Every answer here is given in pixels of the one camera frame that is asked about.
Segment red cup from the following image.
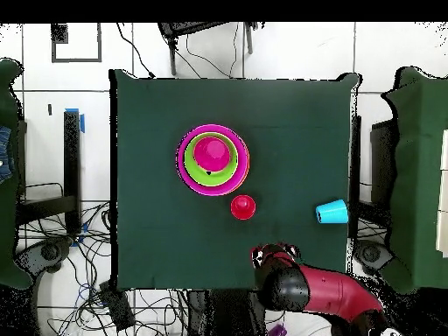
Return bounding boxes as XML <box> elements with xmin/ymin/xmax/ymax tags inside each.
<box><xmin>230</xmin><ymin>194</ymin><xmax>257</xmax><ymax>221</ymax></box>

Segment large pink bowl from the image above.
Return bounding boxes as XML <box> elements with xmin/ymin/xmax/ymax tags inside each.
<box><xmin>175</xmin><ymin>123</ymin><xmax>250</xmax><ymax>197</ymax></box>

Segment green bowl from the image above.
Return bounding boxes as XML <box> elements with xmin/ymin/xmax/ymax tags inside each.
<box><xmin>184</xmin><ymin>131</ymin><xmax>240</xmax><ymax>187</ymax></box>

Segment small pink-red bowl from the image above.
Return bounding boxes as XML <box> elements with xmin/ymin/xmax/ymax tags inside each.
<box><xmin>192</xmin><ymin>136</ymin><xmax>233</xmax><ymax>173</ymax></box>

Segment blue cup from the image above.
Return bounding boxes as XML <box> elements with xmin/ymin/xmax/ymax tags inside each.
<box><xmin>315</xmin><ymin>199</ymin><xmax>350</xmax><ymax>225</ymax></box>

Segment black swivel chair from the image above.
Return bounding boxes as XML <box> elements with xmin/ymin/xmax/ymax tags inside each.
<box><xmin>15</xmin><ymin>237</ymin><xmax>75</xmax><ymax>277</ymax></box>
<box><xmin>352</xmin><ymin>239</ymin><xmax>394</xmax><ymax>277</ymax></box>

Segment dark green tablecloth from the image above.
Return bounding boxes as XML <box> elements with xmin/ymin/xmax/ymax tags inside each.
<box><xmin>108</xmin><ymin>68</ymin><xmax>361</xmax><ymax>293</ymax></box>

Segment green side table cloth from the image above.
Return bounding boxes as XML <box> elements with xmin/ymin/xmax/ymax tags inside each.
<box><xmin>379</xmin><ymin>65</ymin><xmax>448</xmax><ymax>296</ymax></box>
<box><xmin>0</xmin><ymin>58</ymin><xmax>35</xmax><ymax>291</ymax></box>

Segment black power strip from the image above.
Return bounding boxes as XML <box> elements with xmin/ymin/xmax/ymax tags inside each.
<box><xmin>97</xmin><ymin>281</ymin><xmax>137</xmax><ymax>332</ymax></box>

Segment white box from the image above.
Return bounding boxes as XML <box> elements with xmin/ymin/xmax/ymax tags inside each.
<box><xmin>435</xmin><ymin>128</ymin><xmax>448</xmax><ymax>259</ymax></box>

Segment blue tape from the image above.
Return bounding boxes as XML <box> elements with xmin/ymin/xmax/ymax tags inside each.
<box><xmin>65</xmin><ymin>107</ymin><xmax>86</xmax><ymax>134</ymax></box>

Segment blue denim fabric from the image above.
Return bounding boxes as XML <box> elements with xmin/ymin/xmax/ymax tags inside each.
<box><xmin>0</xmin><ymin>125</ymin><xmax>16</xmax><ymax>185</ymax></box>

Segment tangled cables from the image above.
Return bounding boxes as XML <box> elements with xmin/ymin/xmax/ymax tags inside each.
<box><xmin>17</xmin><ymin>200</ymin><xmax>190</xmax><ymax>336</ymax></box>

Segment black cable with plug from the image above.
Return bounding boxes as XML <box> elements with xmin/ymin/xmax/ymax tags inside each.
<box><xmin>115</xmin><ymin>23</ymin><xmax>157</xmax><ymax>79</ymax></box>

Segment black table frame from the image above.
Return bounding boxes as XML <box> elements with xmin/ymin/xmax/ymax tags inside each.
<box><xmin>16</xmin><ymin>109</ymin><xmax>83</xmax><ymax>236</ymax></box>

